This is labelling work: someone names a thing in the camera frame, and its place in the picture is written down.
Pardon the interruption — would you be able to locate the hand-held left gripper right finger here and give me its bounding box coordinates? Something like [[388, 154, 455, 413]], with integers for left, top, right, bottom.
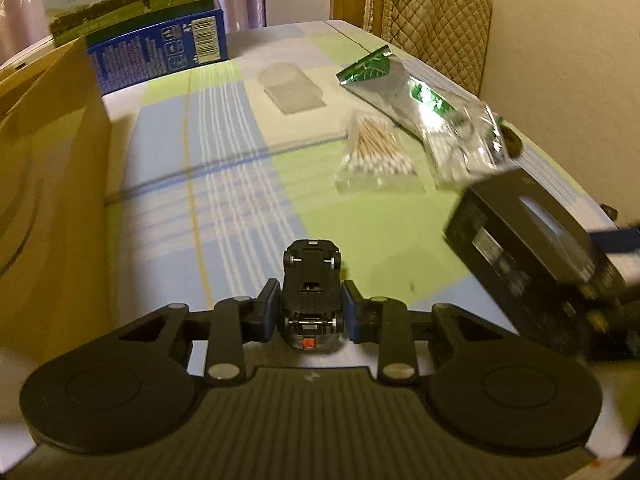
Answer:
[[342, 280, 516, 383]]

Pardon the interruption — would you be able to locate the blue cow print milk carton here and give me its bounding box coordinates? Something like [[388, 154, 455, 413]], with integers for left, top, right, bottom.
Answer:
[[42, 0, 230, 97]]

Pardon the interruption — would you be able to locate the black product box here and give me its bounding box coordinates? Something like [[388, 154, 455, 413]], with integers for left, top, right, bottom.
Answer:
[[444, 167, 640, 361]]

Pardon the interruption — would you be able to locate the checked tablecloth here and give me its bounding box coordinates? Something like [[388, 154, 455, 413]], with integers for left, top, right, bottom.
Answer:
[[0, 19, 632, 461]]

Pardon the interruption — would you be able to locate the brown cardboard box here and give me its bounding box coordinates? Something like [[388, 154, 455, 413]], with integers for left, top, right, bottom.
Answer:
[[0, 35, 114, 358]]

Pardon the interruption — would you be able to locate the clear plastic container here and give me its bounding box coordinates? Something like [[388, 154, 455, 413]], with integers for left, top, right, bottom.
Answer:
[[257, 62, 326, 116]]

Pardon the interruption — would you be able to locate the bag of cotton swabs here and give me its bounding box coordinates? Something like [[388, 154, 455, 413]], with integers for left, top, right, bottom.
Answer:
[[334, 110, 426, 196]]

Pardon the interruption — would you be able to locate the small dark object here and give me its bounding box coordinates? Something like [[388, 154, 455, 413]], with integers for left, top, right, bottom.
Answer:
[[501, 126, 524, 159]]

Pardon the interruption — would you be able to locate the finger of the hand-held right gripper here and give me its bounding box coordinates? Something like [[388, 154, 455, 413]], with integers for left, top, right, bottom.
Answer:
[[587, 226, 640, 257], [570, 280, 640, 362]]

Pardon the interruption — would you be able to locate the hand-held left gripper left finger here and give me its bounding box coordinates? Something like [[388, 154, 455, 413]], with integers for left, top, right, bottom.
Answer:
[[117, 278, 282, 387]]

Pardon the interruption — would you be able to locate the black toy car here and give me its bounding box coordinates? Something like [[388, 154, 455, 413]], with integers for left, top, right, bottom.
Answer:
[[277, 239, 346, 356]]

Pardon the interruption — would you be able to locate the silver foil bag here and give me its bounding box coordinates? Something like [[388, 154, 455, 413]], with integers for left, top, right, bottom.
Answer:
[[336, 45, 453, 133]]

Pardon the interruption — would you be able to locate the quilted beige chair cover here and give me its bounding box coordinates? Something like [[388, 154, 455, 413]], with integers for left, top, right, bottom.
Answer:
[[379, 0, 494, 97]]

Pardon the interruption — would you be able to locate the clear crinkled plastic bag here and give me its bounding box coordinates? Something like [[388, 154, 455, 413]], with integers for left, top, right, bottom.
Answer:
[[407, 80, 507, 191]]

